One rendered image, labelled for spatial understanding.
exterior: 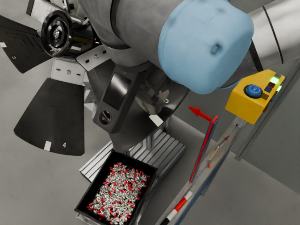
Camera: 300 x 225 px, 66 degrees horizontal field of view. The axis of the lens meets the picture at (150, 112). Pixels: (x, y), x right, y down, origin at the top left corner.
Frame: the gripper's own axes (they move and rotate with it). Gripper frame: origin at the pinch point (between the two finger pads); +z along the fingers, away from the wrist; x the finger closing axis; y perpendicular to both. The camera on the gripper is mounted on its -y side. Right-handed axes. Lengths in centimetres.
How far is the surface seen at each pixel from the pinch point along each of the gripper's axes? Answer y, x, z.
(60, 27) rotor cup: 4.2, 31.7, -6.4
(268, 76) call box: 34.9, -15.2, 19.8
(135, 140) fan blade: -6.8, -0.7, 1.9
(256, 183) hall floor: 30, -40, 130
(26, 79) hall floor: -12, 173, 118
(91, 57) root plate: 3.6, 22.9, -0.2
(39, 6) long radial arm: 12, 65, 7
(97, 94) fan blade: -3.6, 13.4, -0.6
